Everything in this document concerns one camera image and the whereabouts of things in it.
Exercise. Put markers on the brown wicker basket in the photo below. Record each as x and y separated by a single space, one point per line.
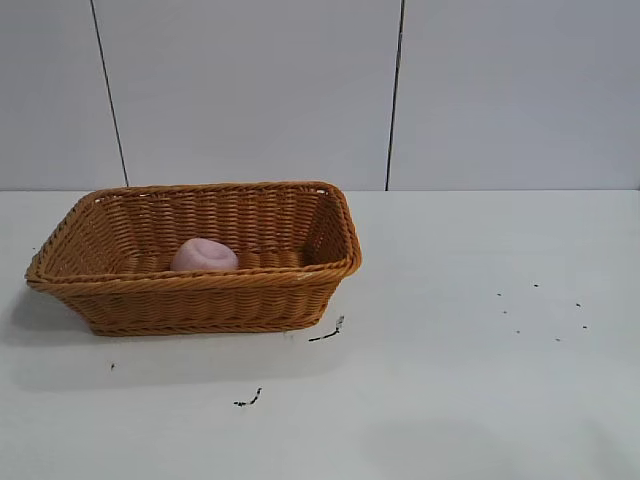
200 300

